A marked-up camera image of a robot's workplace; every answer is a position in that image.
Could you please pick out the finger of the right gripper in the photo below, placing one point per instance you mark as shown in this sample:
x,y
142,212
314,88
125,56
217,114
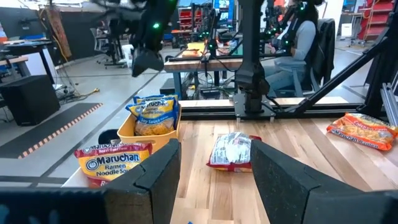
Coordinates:
x,y
144,60

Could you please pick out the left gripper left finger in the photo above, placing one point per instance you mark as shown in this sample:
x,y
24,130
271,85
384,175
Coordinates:
x,y
149,186

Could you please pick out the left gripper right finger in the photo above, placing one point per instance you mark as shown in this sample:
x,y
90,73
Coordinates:
x,y
280,186

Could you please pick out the blue Maruchan noodle pack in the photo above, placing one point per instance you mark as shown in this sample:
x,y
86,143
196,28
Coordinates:
x,y
155,118
149,96

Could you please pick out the red Maruchan noodle pack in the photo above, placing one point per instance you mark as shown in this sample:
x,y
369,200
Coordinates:
x,y
231,149
109,165

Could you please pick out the orange Maruchan noodle pack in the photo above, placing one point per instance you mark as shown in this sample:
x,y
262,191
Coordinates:
x,y
360,130

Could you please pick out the yellow plastic bin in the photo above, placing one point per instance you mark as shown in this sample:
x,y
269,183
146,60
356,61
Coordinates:
x,y
146,143

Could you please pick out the wooden workbench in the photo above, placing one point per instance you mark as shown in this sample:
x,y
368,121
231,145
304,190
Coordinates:
x,y
192,64

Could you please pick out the lit computer monitor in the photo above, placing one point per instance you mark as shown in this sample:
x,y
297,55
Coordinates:
x,y
224,9

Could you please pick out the black hazard-striped floor mat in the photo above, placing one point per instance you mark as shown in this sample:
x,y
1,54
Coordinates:
x,y
46,130

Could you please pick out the dark side desk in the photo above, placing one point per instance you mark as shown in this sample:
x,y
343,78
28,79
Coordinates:
x,y
28,46

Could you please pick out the black floor box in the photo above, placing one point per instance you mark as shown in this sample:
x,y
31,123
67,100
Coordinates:
x,y
28,99

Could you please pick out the black office chair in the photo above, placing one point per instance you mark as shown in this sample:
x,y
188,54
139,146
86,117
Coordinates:
x,y
325,46

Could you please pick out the person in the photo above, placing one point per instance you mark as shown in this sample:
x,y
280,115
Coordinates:
x,y
303,37

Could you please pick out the red storage shelf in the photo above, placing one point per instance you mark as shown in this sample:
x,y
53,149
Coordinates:
x,y
376,18

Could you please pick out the black aluminium rig frame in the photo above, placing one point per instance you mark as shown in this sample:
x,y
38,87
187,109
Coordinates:
x,y
323,87

